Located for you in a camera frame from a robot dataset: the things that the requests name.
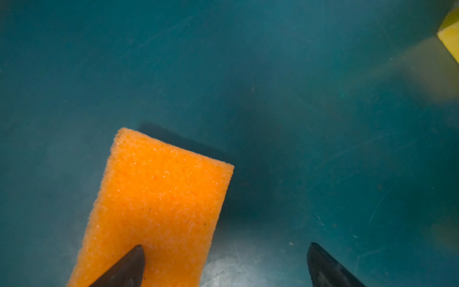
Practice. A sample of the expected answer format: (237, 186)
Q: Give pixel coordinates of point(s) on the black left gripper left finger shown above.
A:
(126, 272)

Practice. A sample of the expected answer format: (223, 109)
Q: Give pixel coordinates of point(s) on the yellow shelf with coloured boards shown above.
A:
(448, 32)

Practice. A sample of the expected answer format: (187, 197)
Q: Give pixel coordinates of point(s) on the orange sponge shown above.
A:
(164, 198)

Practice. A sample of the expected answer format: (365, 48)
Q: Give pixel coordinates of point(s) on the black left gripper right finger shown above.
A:
(326, 271)

